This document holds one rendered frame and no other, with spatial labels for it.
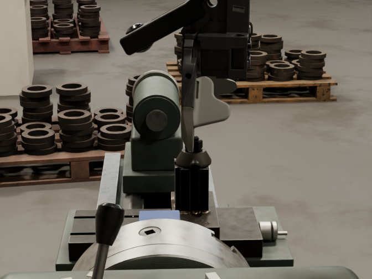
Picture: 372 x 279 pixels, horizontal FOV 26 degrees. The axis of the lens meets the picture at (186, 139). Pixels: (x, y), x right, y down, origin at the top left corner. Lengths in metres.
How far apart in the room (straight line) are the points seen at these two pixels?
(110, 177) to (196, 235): 1.24
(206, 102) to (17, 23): 5.59
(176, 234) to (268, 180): 3.59
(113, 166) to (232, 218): 0.72
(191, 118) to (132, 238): 0.29
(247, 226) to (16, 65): 4.89
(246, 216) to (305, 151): 3.39
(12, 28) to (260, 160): 2.45
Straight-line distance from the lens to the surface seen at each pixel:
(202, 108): 0.98
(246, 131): 5.64
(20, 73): 6.62
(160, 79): 2.42
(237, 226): 1.86
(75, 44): 8.08
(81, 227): 1.87
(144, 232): 1.21
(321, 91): 6.41
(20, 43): 6.57
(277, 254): 1.84
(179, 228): 1.22
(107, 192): 2.33
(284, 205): 4.44
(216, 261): 1.17
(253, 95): 6.30
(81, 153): 4.77
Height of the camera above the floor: 1.75
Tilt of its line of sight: 19 degrees down
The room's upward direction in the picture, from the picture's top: straight up
